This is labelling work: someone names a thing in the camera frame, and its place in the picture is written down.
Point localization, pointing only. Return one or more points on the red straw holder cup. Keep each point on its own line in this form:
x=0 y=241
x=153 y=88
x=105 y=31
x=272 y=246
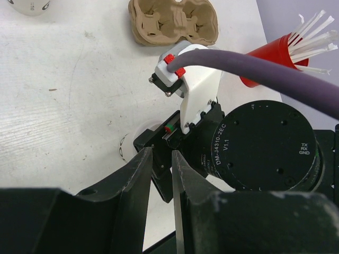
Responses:
x=277 y=52

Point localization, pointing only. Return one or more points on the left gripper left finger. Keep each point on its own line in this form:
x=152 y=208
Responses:
x=107 y=217

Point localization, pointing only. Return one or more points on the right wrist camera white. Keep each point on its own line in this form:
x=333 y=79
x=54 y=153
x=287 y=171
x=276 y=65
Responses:
x=197 y=85

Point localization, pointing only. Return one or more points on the brown pulp cup carrier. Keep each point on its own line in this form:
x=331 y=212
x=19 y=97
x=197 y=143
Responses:
x=163 y=23

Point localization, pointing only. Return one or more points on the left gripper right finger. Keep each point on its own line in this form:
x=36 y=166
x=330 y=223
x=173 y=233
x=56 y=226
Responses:
x=208 y=220

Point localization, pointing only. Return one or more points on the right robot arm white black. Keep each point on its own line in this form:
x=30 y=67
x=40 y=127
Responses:
x=259 y=146

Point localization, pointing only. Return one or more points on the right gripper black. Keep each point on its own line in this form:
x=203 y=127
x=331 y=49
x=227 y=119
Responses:
x=195 y=147

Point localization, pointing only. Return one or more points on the white paper coffee cup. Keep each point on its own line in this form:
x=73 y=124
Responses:
x=126 y=149

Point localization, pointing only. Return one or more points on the white wrapped straws bundle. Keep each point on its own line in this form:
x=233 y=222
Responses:
x=310 y=39

